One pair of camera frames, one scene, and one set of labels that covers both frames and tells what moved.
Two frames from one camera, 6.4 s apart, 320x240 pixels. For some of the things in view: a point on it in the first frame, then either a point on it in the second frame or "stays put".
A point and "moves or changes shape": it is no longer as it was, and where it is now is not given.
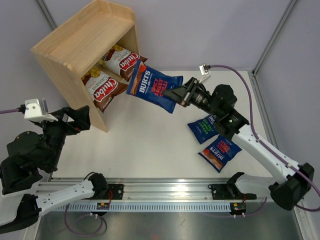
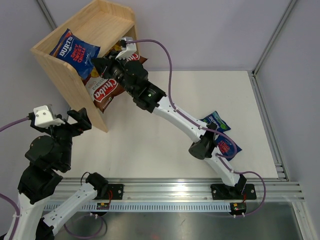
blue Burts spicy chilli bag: (148, 85) moves or changes shape
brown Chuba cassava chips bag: (102, 86) stays put
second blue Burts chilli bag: (219, 153) stays put
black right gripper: (179, 93) to (103, 66)
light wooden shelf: (79, 45) stays put
